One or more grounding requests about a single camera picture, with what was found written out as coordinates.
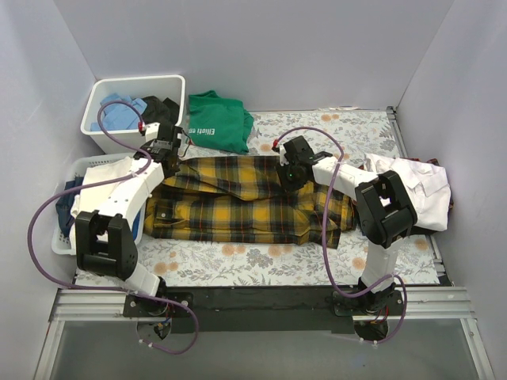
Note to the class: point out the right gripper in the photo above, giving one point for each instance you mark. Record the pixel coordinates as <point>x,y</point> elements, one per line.
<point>288,179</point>

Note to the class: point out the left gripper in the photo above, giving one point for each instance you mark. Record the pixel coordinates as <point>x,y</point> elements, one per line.
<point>171,163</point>

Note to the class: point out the yellow plaid long sleeve shirt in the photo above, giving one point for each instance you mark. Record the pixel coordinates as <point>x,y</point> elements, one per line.
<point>239,199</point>

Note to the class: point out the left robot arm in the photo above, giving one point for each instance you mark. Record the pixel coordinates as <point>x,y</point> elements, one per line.
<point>104,241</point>

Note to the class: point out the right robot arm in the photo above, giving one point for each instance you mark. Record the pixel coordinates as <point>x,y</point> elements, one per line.
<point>386,214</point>

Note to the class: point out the black garment in bin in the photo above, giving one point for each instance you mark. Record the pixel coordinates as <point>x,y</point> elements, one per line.
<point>165,112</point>

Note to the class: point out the green printed shirt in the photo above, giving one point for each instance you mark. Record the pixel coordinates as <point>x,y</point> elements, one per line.
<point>219,123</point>

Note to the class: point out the light blue shirt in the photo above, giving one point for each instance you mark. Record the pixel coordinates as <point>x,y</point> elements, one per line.
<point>118,117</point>

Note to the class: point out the floral tablecloth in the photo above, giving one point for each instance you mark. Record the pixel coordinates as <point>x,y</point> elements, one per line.
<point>192,263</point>

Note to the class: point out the white folded garment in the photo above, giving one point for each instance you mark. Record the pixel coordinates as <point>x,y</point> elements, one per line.
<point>91,199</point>

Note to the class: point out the navy blue garment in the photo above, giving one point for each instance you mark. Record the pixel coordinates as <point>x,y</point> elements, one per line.
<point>64,205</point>

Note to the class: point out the white folded shirt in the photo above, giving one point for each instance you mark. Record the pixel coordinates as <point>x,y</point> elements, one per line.
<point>428,190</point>

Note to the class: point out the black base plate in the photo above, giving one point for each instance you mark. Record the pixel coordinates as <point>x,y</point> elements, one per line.
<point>262,309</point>

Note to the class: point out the aluminium frame rail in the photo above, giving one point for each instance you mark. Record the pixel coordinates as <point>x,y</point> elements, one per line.
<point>434,302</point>

